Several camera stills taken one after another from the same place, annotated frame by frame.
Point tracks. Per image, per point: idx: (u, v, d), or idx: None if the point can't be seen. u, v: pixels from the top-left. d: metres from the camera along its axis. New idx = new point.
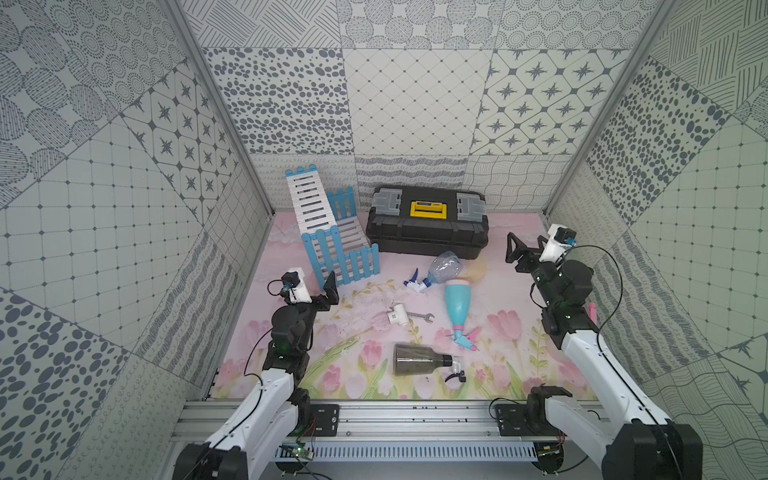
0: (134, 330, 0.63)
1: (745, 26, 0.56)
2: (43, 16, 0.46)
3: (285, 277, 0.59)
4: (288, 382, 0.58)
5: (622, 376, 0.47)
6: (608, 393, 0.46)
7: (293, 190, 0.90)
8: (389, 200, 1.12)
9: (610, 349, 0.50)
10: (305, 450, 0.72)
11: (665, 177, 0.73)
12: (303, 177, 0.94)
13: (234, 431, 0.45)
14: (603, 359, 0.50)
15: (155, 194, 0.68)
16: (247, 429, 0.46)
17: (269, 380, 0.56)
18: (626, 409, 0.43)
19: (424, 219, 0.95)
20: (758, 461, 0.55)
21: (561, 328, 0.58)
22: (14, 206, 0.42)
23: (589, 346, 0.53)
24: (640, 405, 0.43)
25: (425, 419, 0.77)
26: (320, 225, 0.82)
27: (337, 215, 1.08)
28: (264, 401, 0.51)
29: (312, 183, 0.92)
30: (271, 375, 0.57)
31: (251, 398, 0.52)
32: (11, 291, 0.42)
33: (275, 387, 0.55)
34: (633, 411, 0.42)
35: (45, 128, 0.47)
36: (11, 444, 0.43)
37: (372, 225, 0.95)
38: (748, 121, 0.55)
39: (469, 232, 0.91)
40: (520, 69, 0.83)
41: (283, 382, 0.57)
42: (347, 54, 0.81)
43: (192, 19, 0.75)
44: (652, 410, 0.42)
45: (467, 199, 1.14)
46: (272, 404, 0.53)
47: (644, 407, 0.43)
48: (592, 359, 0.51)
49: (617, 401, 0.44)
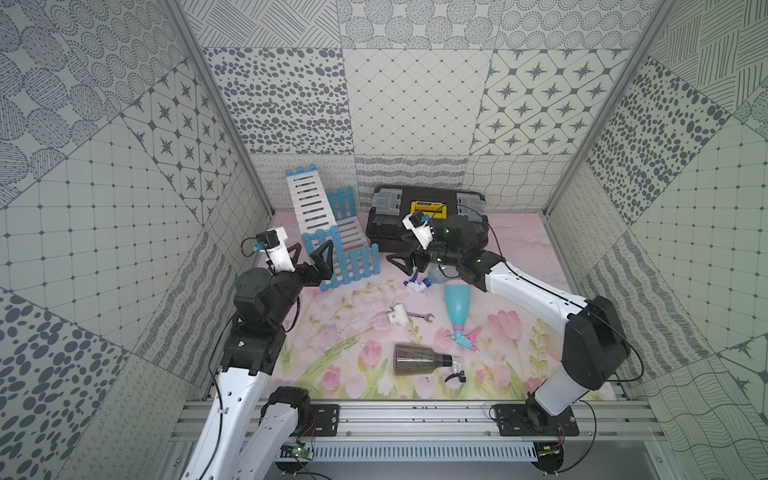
0: (134, 330, 0.63)
1: (746, 26, 0.56)
2: (43, 16, 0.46)
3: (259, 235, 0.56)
4: (256, 383, 0.46)
5: (541, 286, 0.53)
6: (539, 305, 0.52)
7: (293, 191, 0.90)
8: (389, 200, 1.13)
9: (519, 269, 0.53)
10: (306, 449, 0.72)
11: (665, 177, 0.73)
12: (303, 177, 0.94)
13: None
14: (521, 280, 0.56)
15: (155, 194, 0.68)
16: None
17: (230, 394, 0.43)
18: (559, 312, 0.48)
19: None
20: (758, 461, 0.55)
21: (478, 273, 0.62)
22: (14, 206, 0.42)
23: (504, 274, 0.58)
24: (565, 301, 0.49)
25: (425, 419, 0.77)
26: (320, 225, 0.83)
27: (337, 215, 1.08)
28: (226, 432, 0.41)
29: (312, 184, 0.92)
30: (231, 385, 0.44)
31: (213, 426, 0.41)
32: (11, 291, 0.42)
33: (238, 403, 0.43)
34: (565, 308, 0.48)
35: (46, 128, 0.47)
36: (11, 444, 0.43)
37: (372, 225, 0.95)
38: (748, 121, 0.55)
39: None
40: (520, 69, 0.83)
41: (244, 393, 0.44)
42: (347, 54, 0.81)
43: (192, 19, 0.75)
44: (573, 298, 0.49)
45: (467, 199, 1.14)
46: (240, 424, 0.43)
47: (568, 301, 0.49)
48: (514, 284, 0.56)
49: (549, 308, 0.50)
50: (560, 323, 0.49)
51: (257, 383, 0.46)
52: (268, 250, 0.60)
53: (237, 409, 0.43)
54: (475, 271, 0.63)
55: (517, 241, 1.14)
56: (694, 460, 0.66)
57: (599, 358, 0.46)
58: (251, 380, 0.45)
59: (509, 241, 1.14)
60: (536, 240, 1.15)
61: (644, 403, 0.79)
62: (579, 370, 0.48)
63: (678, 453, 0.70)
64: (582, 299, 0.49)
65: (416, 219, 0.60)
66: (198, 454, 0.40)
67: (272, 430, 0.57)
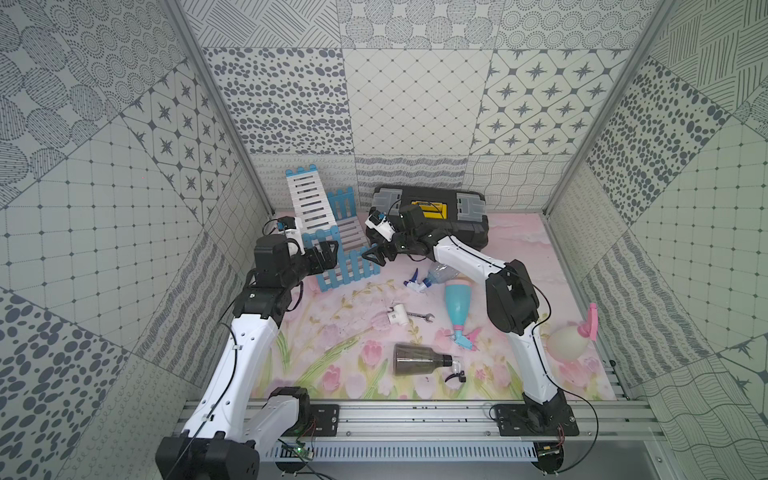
0: (134, 330, 0.63)
1: (746, 26, 0.56)
2: (43, 16, 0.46)
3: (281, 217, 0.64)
4: (267, 328, 0.50)
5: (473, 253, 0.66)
6: (471, 269, 0.65)
7: (293, 191, 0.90)
8: (389, 200, 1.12)
9: (461, 242, 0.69)
10: (306, 450, 0.72)
11: (665, 177, 0.73)
12: (303, 177, 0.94)
13: (214, 411, 0.39)
14: (460, 250, 0.68)
15: (155, 194, 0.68)
16: (228, 407, 0.40)
17: (243, 334, 0.47)
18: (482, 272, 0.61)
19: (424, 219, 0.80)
20: (758, 461, 0.55)
21: (430, 247, 0.74)
22: (14, 206, 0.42)
23: (448, 246, 0.70)
24: (489, 264, 0.62)
25: (425, 419, 0.77)
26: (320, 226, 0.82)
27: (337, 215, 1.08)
28: (241, 366, 0.44)
29: (311, 184, 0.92)
30: (243, 327, 0.47)
31: (227, 363, 0.44)
32: (11, 291, 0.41)
33: (252, 341, 0.46)
34: (487, 270, 0.60)
35: (45, 128, 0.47)
36: (11, 444, 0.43)
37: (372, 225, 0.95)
38: (748, 121, 0.55)
39: (468, 232, 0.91)
40: (519, 69, 0.83)
41: (259, 331, 0.48)
42: (347, 54, 0.81)
43: (192, 19, 0.75)
44: (494, 262, 0.62)
45: (467, 199, 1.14)
46: (253, 361, 0.46)
47: (491, 264, 0.62)
48: (454, 252, 0.68)
49: (477, 270, 0.62)
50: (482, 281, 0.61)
51: (267, 328, 0.50)
52: (286, 232, 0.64)
53: (250, 346, 0.46)
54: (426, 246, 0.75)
55: (517, 241, 1.14)
56: (693, 459, 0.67)
57: (508, 303, 0.58)
58: (263, 321, 0.48)
59: (509, 241, 1.14)
60: (536, 240, 1.15)
61: (644, 403, 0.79)
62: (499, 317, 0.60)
63: (678, 453, 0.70)
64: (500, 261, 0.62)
65: (375, 218, 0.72)
66: (213, 386, 0.42)
67: (276, 408, 0.59)
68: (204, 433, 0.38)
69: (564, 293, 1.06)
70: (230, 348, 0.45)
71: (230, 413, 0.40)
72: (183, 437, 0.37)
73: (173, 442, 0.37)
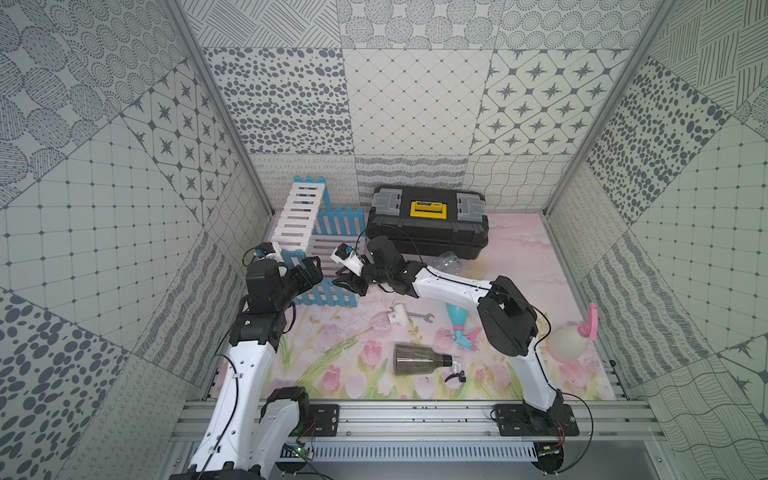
0: (134, 330, 0.63)
1: (746, 26, 0.56)
2: (43, 16, 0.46)
3: (259, 244, 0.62)
4: (266, 351, 0.50)
5: (453, 280, 0.61)
6: (458, 298, 0.60)
7: (292, 196, 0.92)
8: (389, 200, 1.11)
9: (437, 269, 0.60)
10: (306, 450, 0.72)
11: (665, 177, 0.73)
12: (310, 185, 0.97)
13: (220, 441, 0.39)
14: (442, 279, 0.63)
15: (155, 194, 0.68)
16: (234, 436, 0.40)
17: (243, 361, 0.47)
18: (471, 300, 0.56)
19: (424, 219, 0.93)
20: (758, 461, 0.55)
21: (408, 285, 0.69)
22: (14, 206, 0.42)
23: (427, 278, 0.65)
24: (475, 288, 0.57)
25: (425, 419, 0.77)
26: (289, 243, 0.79)
27: (344, 229, 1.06)
28: (243, 393, 0.44)
29: (311, 193, 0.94)
30: (242, 354, 0.48)
31: (229, 392, 0.44)
32: (11, 291, 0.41)
33: (251, 368, 0.47)
34: (476, 295, 0.56)
35: (46, 128, 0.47)
36: (11, 444, 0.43)
37: (372, 226, 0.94)
38: (748, 121, 0.55)
39: (469, 235, 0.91)
40: (519, 69, 0.83)
41: (258, 358, 0.48)
42: (347, 54, 0.81)
43: (192, 19, 0.75)
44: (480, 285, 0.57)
45: (467, 199, 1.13)
46: (255, 386, 0.47)
47: (477, 289, 0.57)
48: (436, 285, 0.63)
49: (465, 297, 0.58)
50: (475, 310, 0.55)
51: (266, 352, 0.50)
52: (267, 257, 0.57)
53: (251, 373, 0.46)
54: (404, 283, 0.70)
55: (517, 241, 1.14)
56: (693, 459, 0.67)
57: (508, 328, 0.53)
58: (260, 346, 0.49)
59: (509, 241, 1.14)
60: (536, 240, 1.15)
61: (644, 403, 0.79)
62: (503, 344, 0.55)
63: (678, 453, 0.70)
64: (488, 282, 0.57)
65: (342, 252, 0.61)
66: (217, 417, 0.42)
67: (276, 419, 0.58)
68: (213, 465, 0.38)
69: (563, 293, 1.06)
70: (231, 376, 0.45)
71: (237, 441, 0.40)
72: (190, 473, 0.37)
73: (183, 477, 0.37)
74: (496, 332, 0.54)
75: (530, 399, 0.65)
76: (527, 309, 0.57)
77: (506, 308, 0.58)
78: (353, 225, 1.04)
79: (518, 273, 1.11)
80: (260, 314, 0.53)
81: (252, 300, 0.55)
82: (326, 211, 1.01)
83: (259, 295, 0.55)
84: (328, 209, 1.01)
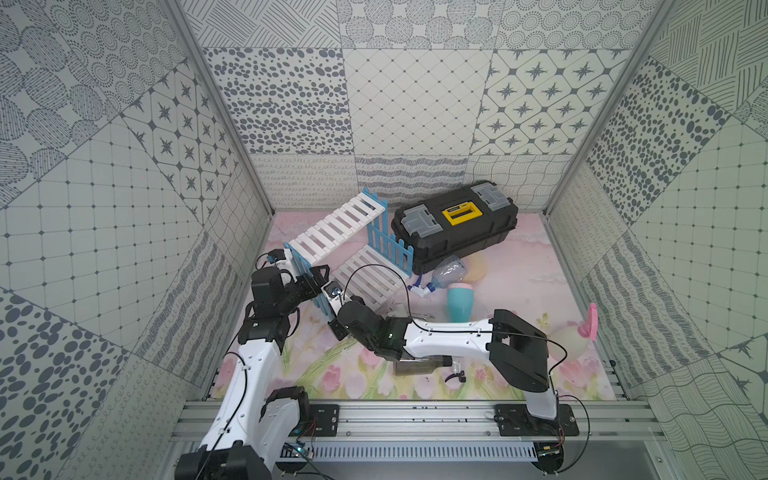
0: (134, 330, 0.63)
1: (746, 26, 0.56)
2: (43, 16, 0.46)
3: (272, 250, 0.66)
4: (274, 347, 0.54)
5: (449, 330, 0.54)
6: (460, 349, 0.54)
7: (347, 206, 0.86)
8: (422, 219, 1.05)
9: (427, 322, 0.58)
10: (305, 450, 0.72)
11: (665, 177, 0.73)
12: (370, 201, 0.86)
13: (230, 424, 0.41)
14: (435, 334, 0.55)
15: (155, 194, 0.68)
16: (243, 418, 0.42)
17: (251, 356, 0.50)
18: (478, 347, 0.50)
19: (466, 223, 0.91)
20: (758, 462, 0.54)
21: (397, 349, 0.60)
22: (14, 206, 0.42)
23: (420, 336, 0.57)
24: (477, 333, 0.50)
25: (425, 419, 0.77)
26: (304, 251, 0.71)
27: (383, 249, 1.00)
28: (252, 383, 0.47)
29: (369, 212, 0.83)
30: (251, 350, 0.51)
31: (237, 383, 0.46)
32: (11, 291, 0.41)
33: (260, 361, 0.50)
34: (480, 343, 0.49)
35: (45, 128, 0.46)
36: (11, 444, 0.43)
37: (422, 251, 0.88)
38: (748, 122, 0.55)
39: (505, 216, 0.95)
40: (519, 69, 0.83)
41: (267, 352, 0.52)
42: (347, 54, 0.81)
43: (192, 19, 0.75)
44: (480, 326, 0.51)
45: (485, 188, 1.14)
46: (263, 377, 0.50)
47: (479, 334, 0.50)
48: (432, 341, 0.56)
49: (469, 347, 0.52)
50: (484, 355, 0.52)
51: (275, 349, 0.54)
52: (278, 263, 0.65)
53: (259, 365, 0.49)
54: (395, 349, 0.60)
55: (517, 241, 1.14)
56: (693, 459, 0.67)
57: (521, 364, 0.47)
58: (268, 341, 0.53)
59: (509, 241, 1.14)
60: (536, 240, 1.15)
61: (644, 403, 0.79)
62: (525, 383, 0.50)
63: (678, 453, 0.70)
64: (487, 322, 0.51)
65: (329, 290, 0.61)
66: (226, 404, 0.44)
67: (276, 417, 0.58)
68: (223, 444, 0.39)
69: (564, 293, 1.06)
70: (239, 369, 0.48)
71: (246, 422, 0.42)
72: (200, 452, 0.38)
73: (193, 457, 0.38)
74: (515, 375, 0.49)
75: (532, 409, 0.63)
76: (535, 337, 0.51)
77: (516, 342, 0.52)
78: (386, 247, 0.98)
79: (517, 273, 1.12)
80: (264, 317, 0.58)
81: (256, 307, 0.60)
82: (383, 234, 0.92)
83: (262, 303, 0.59)
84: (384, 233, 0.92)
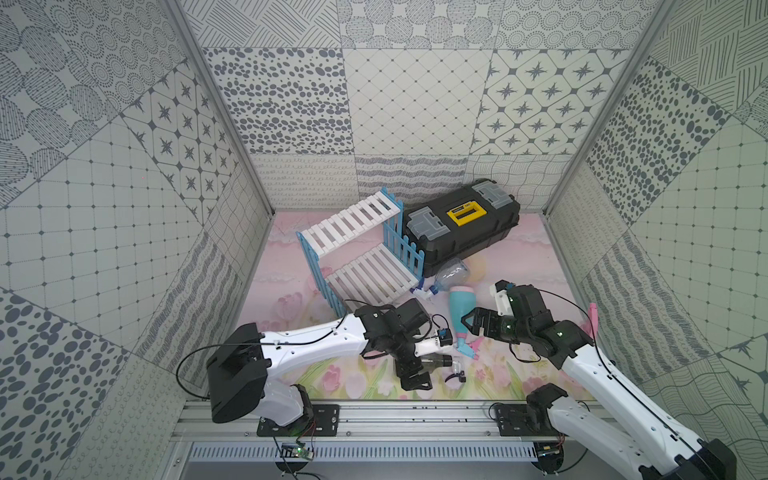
0: (134, 330, 0.63)
1: (745, 26, 0.56)
2: (43, 17, 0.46)
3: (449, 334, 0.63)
4: (359, 342, 0.52)
5: (637, 398, 0.46)
6: (630, 424, 0.45)
7: (363, 201, 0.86)
8: (428, 222, 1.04)
9: (616, 369, 0.49)
10: (305, 449, 0.72)
11: (665, 177, 0.73)
12: (388, 202, 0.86)
13: (283, 347, 0.45)
14: (614, 381, 0.48)
15: (155, 194, 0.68)
16: (289, 355, 0.44)
17: (345, 328, 0.52)
18: (665, 447, 0.41)
19: (472, 224, 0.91)
20: (759, 462, 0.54)
21: (557, 347, 0.54)
22: (14, 206, 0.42)
23: (593, 368, 0.50)
24: (672, 434, 0.42)
25: (425, 419, 0.77)
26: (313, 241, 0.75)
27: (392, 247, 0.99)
28: (323, 345, 0.48)
29: (384, 210, 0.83)
30: (348, 324, 0.53)
31: (321, 332, 0.49)
32: (11, 291, 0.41)
33: (342, 339, 0.50)
34: (669, 441, 0.41)
35: (45, 128, 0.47)
36: (11, 444, 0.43)
37: (431, 254, 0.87)
38: (749, 121, 0.55)
39: (509, 214, 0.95)
40: (519, 69, 0.83)
41: (349, 344, 0.51)
42: (347, 54, 0.81)
43: (192, 19, 0.75)
44: (685, 435, 0.41)
45: (486, 187, 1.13)
46: (331, 349, 0.49)
47: (675, 436, 0.41)
48: (601, 382, 0.48)
49: (648, 434, 0.43)
50: (667, 461, 0.40)
51: (359, 345, 0.53)
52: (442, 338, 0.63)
53: (339, 339, 0.50)
54: (552, 344, 0.55)
55: (517, 242, 1.14)
56: None
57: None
58: (362, 336, 0.52)
59: (509, 241, 1.14)
60: (536, 240, 1.15)
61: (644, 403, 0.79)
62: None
63: None
64: (696, 439, 0.41)
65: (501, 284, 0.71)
66: (301, 335, 0.47)
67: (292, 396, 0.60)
68: (267, 349, 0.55)
69: (564, 293, 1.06)
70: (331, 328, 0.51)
71: (287, 360, 0.44)
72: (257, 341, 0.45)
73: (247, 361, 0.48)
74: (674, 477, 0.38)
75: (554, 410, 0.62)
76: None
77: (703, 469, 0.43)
78: (396, 245, 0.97)
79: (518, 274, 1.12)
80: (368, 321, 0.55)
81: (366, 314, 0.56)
82: (397, 236, 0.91)
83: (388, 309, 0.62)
84: (397, 233, 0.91)
